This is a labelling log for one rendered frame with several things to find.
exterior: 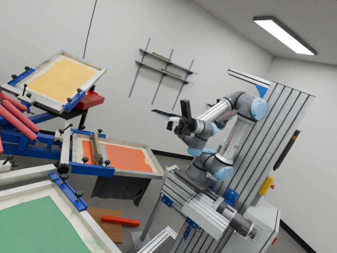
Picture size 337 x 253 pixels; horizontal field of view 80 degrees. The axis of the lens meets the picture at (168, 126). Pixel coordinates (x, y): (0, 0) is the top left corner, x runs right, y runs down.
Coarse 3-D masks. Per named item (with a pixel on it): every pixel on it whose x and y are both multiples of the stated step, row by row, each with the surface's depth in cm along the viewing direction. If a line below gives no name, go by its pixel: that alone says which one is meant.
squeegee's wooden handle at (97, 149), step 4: (96, 136) 182; (92, 140) 185; (96, 140) 175; (96, 144) 169; (96, 148) 164; (96, 152) 161; (100, 152) 159; (96, 156) 158; (100, 156) 157; (96, 160) 158
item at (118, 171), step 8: (72, 136) 182; (80, 136) 190; (88, 136) 193; (72, 144) 168; (128, 144) 214; (136, 144) 218; (144, 144) 226; (72, 152) 157; (72, 160) 148; (152, 160) 202; (160, 168) 189; (128, 176) 163; (136, 176) 166; (144, 176) 170; (152, 176) 173; (160, 176) 177
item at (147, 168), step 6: (84, 156) 164; (90, 156) 168; (108, 156) 179; (90, 162) 160; (144, 162) 195; (120, 168) 169; (126, 168) 173; (132, 168) 176; (138, 168) 180; (144, 168) 184; (150, 168) 189
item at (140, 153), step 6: (84, 144) 182; (90, 144) 186; (102, 144) 195; (84, 150) 173; (90, 150) 177; (108, 150) 189; (132, 150) 208; (138, 150) 214; (138, 156) 201; (144, 156) 207
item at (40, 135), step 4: (40, 136) 150; (44, 136) 153; (48, 136) 155; (52, 136) 157; (40, 140) 151; (44, 140) 152; (48, 140) 153; (52, 140) 154; (52, 144) 155; (56, 144) 157; (60, 144) 158
